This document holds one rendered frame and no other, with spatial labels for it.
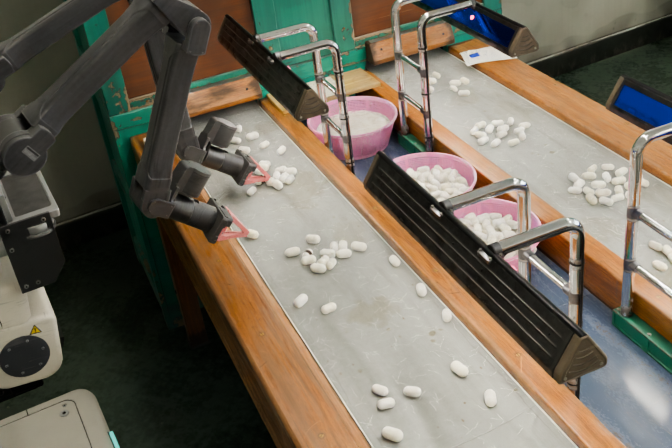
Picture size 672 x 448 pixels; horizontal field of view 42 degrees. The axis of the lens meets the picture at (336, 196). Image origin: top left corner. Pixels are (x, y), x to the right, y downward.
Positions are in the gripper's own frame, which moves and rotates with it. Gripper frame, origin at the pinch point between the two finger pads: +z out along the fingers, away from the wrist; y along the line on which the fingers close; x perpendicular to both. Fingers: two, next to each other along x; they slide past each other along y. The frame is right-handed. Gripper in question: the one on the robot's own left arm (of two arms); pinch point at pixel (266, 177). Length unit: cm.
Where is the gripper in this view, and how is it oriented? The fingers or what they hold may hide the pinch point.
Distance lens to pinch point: 233.7
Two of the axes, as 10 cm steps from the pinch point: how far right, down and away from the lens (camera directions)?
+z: 7.9, 3.0, 5.4
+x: -4.7, 8.5, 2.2
